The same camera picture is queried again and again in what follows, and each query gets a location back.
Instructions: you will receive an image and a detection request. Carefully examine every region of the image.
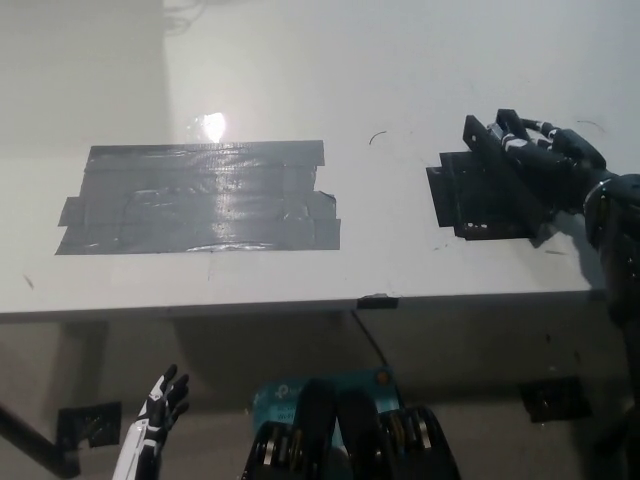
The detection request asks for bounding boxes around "black stapler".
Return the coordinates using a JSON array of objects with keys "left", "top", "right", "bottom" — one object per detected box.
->
[{"left": 462, "top": 113, "right": 557, "bottom": 249}]

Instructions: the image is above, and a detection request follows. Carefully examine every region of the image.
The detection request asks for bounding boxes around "black tape spot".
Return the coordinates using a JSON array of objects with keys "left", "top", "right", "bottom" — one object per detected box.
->
[{"left": 425, "top": 149, "right": 556, "bottom": 244}]

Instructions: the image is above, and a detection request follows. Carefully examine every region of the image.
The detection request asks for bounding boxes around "black floor tape patch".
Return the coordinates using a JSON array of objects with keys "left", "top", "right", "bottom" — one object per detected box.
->
[
  {"left": 518, "top": 377, "right": 594, "bottom": 424},
  {"left": 56, "top": 400, "right": 124, "bottom": 449}
]

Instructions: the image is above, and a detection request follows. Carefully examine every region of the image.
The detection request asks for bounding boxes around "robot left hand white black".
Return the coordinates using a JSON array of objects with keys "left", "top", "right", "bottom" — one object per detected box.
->
[{"left": 111, "top": 363, "right": 192, "bottom": 480}]

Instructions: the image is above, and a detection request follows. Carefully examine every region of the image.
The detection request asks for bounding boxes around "robot right hand black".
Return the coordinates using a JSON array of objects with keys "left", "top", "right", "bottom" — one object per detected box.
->
[{"left": 492, "top": 107, "right": 609, "bottom": 221}]

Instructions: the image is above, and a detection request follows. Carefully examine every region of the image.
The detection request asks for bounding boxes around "large grey duct tape patch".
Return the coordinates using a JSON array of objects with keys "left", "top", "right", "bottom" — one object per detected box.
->
[{"left": 53, "top": 140, "right": 343, "bottom": 257}]

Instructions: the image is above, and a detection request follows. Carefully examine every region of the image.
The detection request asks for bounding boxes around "thin black cable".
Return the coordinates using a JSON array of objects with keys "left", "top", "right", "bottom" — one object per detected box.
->
[{"left": 349, "top": 309, "right": 389, "bottom": 369}]

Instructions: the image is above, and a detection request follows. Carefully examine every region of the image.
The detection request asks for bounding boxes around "black metal desk leg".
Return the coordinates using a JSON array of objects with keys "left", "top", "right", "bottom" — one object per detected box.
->
[{"left": 0, "top": 399, "right": 82, "bottom": 477}]

